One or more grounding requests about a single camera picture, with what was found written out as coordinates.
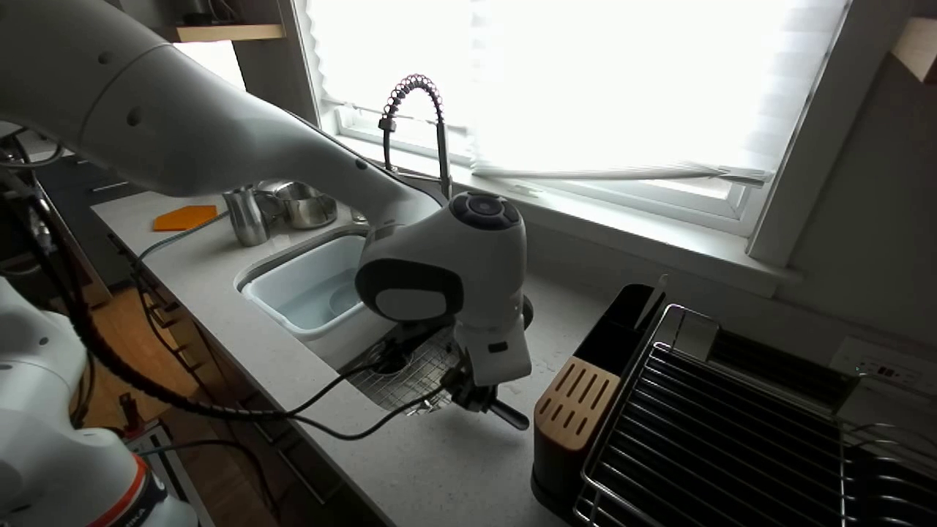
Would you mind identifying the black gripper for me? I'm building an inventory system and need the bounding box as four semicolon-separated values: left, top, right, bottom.
443;366;497;414

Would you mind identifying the metal pot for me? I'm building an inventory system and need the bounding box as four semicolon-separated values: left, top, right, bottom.
259;183;338;231

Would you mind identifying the stainless steel cup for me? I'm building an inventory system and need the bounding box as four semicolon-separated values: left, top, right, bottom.
224;187;268;246

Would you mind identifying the metal sink grid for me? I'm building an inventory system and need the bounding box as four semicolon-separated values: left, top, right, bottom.
344;332;459;410

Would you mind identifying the spring neck faucet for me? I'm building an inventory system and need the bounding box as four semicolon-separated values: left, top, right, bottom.
379;73;454;199

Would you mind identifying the orange sponge cloth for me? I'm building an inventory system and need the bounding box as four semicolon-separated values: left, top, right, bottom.
153;205;216;231

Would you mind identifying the wooden knife block slot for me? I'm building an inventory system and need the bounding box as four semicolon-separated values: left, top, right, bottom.
533;357;620;451

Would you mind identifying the black dish drying rack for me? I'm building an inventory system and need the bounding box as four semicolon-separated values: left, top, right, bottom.
531;284;937;527

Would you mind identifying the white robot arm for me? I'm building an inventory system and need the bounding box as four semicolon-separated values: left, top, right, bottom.
0;0;531;386

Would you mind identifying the stainless steel sink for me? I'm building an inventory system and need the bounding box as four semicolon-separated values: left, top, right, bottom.
240;231;470;381

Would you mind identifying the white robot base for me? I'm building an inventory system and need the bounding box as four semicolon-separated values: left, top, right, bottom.
0;278;200;527

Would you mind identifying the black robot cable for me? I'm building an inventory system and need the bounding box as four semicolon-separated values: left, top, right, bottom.
0;145;464;446

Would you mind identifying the white plastic wash basin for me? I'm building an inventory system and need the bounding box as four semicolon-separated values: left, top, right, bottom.
240;236;363;337

